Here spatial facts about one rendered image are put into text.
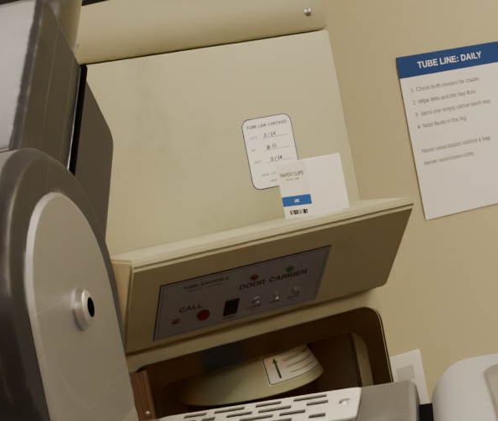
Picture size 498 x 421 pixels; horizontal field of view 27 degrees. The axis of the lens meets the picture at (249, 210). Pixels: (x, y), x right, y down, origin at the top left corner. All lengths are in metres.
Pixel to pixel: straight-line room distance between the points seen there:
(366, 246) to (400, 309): 0.63
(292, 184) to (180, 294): 0.18
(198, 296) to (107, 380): 0.83
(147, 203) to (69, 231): 0.90
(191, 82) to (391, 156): 0.67
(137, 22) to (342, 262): 0.34
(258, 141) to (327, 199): 0.11
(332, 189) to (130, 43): 0.26
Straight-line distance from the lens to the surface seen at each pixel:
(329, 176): 1.11
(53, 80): 0.25
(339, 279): 1.15
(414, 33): 1.80
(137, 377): 1.11
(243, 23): 1.18
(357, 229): 1.10
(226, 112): 1.16
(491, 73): 1.88
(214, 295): 1.07
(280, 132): 1.18
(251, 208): 1.16
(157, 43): 1.14
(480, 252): 1.84
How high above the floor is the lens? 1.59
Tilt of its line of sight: 3 degrees down
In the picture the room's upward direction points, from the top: 11 degrees counter-clockwise
